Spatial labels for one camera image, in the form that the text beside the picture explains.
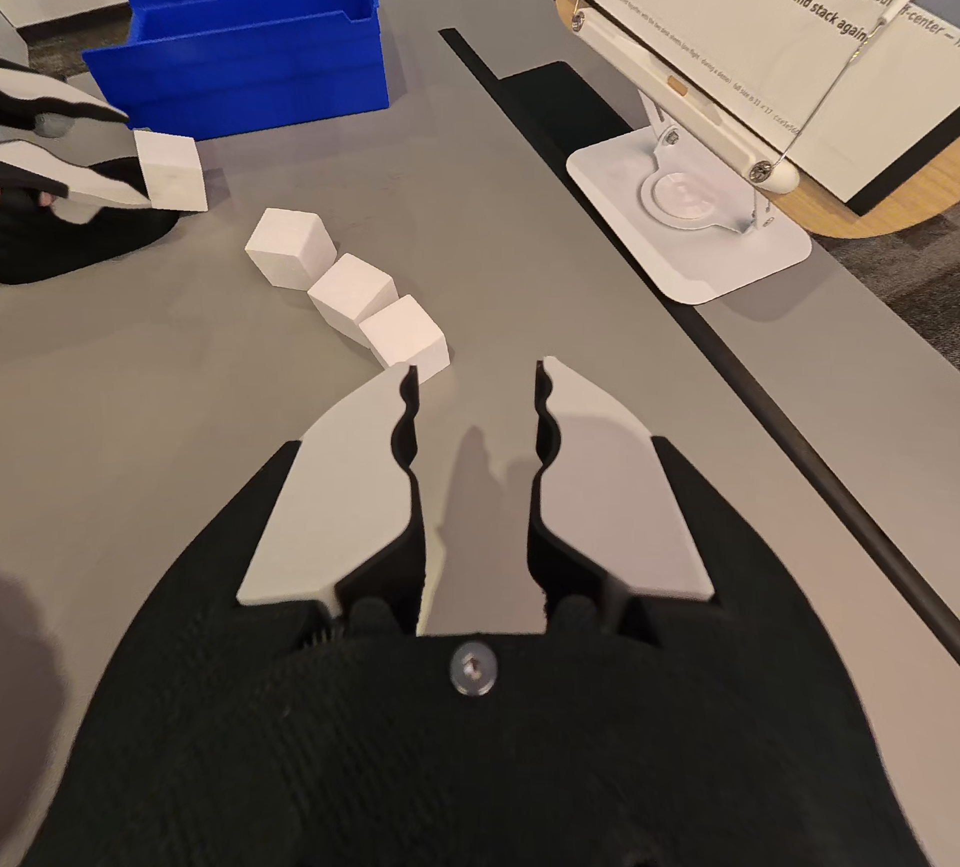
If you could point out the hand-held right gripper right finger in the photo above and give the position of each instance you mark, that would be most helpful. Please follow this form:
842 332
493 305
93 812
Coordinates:
615 507

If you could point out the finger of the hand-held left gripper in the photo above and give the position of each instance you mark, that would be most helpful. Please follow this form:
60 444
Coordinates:
90 184
52 94

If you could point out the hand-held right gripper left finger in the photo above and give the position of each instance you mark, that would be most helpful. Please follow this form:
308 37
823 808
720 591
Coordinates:
337 507

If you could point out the white hard foam cube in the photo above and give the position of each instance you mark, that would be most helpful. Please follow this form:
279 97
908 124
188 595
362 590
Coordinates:
176 169
352 293
405 334
289 244

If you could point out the blue plastic bin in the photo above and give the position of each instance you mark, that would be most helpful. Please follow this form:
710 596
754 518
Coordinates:
247 87

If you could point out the white and wooden document stand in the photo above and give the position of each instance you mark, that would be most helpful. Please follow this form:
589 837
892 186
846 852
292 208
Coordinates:
675 259

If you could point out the printed instruction sheet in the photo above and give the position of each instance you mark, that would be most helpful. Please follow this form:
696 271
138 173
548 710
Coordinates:
750 4

